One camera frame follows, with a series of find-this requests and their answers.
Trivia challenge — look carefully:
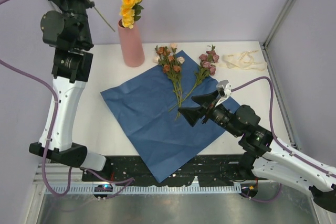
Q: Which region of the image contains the pink peach flower stem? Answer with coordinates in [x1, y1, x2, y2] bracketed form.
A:
[68, 0, 116, 33]

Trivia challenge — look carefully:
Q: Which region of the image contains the pink tapered vase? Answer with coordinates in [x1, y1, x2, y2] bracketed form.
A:
[118, 20, 145, 67]

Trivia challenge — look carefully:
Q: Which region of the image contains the artificial flower bunch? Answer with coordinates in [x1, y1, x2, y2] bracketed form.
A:
[154, 44, 184, 110]

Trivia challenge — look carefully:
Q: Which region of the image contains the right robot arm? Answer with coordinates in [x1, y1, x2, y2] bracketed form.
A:
[178, 91, 335, 212]

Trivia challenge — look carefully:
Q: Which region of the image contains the right aluminium frame post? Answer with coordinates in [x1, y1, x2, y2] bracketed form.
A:
[262, 0, 312, 50]

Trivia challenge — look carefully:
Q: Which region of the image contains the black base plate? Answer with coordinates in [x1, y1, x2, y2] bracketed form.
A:
[97, 154, 256, 187]

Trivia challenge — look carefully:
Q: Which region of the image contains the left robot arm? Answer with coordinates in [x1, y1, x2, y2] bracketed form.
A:
[29, 0, 112, 181]

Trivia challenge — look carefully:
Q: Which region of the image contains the cream ribbon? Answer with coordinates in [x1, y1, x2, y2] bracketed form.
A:
[223, 50, 267, 71]

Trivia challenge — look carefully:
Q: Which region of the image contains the yellow flower stem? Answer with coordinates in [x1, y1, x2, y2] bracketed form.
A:
[119, 0, 144, 29]

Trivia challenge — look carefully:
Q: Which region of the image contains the blue wrapping paper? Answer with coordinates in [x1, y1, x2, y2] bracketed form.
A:
[101, 62, 240, 182]

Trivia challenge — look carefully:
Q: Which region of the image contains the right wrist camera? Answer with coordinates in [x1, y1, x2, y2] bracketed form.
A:
[215, 80, 232, 107]

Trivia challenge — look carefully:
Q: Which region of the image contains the mauve flower stem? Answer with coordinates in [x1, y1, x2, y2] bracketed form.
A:
[178, 45, 219, 107]

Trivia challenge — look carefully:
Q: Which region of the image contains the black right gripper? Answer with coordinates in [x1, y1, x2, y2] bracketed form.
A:
[178, 89, 242, 137]

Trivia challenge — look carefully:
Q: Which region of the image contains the white slotted cable duct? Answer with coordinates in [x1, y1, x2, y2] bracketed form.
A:
[45, 184, 242, 195]

